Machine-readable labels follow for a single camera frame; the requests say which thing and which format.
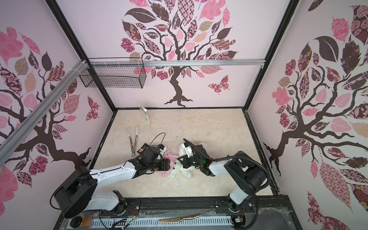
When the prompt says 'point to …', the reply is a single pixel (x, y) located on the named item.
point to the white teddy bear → (179, 168)
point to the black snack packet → (143, 148)
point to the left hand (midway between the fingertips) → (170, 166)
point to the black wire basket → (114, 73)
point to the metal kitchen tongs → (133, 147)
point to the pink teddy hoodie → (166, 155)
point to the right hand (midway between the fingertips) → (177, 158)
